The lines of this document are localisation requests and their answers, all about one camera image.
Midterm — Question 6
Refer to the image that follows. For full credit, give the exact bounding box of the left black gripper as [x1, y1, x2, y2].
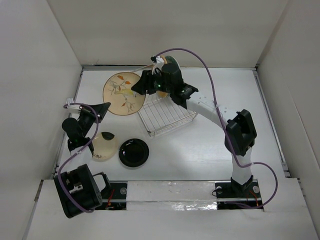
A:
[78, 102, 111, 137]

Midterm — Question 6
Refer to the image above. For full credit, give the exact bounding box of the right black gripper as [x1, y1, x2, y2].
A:
[131, 69, 173, 96]

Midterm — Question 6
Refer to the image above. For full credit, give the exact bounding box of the red and teal plate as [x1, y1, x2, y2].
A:
[164, 55, 181, 73]

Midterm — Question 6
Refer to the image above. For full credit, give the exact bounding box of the beige bird pattern plate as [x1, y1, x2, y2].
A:
[102, 72, 146, 116]

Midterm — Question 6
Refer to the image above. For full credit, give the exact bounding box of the plain beige plate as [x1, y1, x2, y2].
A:
[92, 131, 118, 162]

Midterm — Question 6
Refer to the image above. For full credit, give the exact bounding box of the black round plate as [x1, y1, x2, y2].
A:
[118, 138, 150, 168]

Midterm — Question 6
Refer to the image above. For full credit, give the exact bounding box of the square woven bamboo tray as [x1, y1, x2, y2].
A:
[156, 55, 168, 98]

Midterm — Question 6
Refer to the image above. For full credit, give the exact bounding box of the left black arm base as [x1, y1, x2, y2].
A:
[95, 181, 128, 211]

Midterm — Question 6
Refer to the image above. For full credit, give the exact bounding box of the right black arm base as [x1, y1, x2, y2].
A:
[211, 179, 263, 210]

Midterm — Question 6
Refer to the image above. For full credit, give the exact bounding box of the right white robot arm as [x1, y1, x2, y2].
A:
[131, 63, 257, 197]

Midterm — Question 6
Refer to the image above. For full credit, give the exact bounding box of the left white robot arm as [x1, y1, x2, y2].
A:
[54, 102, 114, 219]

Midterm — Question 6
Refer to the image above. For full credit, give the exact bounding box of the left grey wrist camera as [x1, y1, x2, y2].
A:
[63, 97, 81, 115]

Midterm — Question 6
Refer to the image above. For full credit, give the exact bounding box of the silver wire dish rack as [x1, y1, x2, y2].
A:
[138, 93, 197, 138]

